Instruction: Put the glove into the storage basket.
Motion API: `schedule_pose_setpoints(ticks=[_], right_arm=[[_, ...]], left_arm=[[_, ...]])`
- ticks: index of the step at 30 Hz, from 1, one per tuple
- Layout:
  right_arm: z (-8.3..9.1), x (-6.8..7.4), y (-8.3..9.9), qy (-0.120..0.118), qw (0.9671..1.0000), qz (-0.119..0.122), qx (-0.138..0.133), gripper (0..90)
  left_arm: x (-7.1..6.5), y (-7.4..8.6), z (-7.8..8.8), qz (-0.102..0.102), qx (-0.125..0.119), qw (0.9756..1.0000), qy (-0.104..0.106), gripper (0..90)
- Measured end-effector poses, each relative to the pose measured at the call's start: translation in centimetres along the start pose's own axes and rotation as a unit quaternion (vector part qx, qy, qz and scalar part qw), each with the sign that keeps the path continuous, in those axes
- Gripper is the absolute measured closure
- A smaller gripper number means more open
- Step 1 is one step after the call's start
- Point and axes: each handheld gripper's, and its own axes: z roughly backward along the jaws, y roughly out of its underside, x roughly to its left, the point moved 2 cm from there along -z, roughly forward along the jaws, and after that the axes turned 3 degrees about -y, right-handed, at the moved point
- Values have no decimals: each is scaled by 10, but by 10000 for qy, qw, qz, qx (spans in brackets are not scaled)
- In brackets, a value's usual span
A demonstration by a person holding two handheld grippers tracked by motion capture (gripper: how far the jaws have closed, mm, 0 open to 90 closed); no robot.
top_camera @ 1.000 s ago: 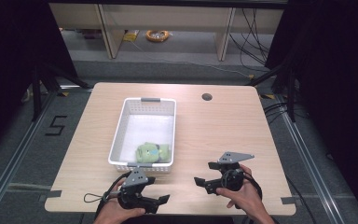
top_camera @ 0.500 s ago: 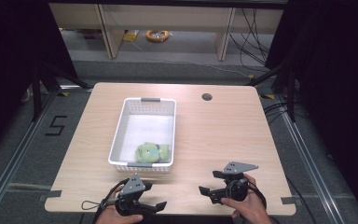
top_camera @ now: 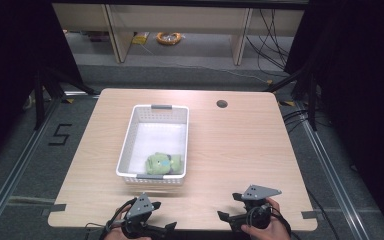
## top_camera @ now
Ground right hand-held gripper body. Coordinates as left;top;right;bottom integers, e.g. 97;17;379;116
232;184;283;232

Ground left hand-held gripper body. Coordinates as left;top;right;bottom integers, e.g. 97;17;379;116
120;192;162;240

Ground green plush toy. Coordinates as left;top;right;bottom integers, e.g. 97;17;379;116
145;152;175;176

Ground white plastic basket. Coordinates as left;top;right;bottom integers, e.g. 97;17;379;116
115;104;190;185

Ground person's right hand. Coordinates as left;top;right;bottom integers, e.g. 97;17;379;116
240;197;293;240

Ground person's left hand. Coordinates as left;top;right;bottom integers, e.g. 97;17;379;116
104;205;153;240

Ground grey tape strip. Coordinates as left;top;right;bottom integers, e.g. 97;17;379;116
301;210;319;221
41;203;67;217

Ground black metal stand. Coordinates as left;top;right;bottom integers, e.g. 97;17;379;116
263;66;318;132
33;66;98;131

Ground black tape floor mark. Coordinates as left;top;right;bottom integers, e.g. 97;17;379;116
47;123;74;147

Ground black curtain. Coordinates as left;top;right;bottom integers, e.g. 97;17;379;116
283;0;384;239
0;0;84;171

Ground yellow packet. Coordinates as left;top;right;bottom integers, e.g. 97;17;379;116
131;31;151;46

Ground beige wooden shelf unit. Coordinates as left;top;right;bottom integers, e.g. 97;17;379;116
52;3;306;66

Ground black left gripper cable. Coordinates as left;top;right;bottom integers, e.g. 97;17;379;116
84;197;138;240

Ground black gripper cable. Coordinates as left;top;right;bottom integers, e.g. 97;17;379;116
269;205;303;240
84;197;138;240

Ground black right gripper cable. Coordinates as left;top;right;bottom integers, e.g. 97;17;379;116
269;205;303;240

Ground metal floor rail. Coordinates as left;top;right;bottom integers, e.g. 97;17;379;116
0;96;63;234
294;99;372;240

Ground black floor cables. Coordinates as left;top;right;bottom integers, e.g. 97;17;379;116
280;107;331;135

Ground thin white floor cable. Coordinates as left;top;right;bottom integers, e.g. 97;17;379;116
139;43;272;85

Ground bundle of black cables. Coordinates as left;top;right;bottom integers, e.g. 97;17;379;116
245;8;292;72

